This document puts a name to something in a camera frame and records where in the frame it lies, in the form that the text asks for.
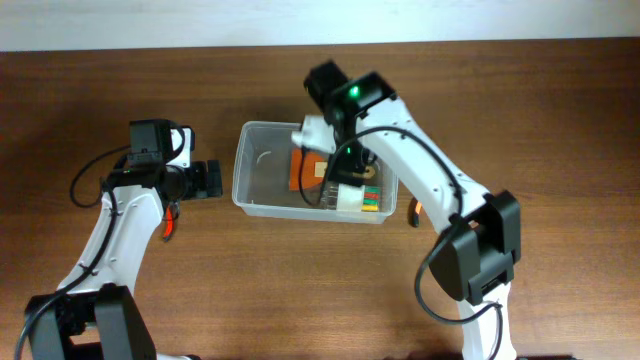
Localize orange scraper wooden handle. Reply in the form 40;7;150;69
288;148;379;191

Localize orange handled pliers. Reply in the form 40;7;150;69
408;198;422;228

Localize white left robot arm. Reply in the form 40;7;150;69
14;119;223;360

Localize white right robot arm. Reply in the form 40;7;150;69
292;61;521;359

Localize clear plastic container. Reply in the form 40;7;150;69
232;121;398;224

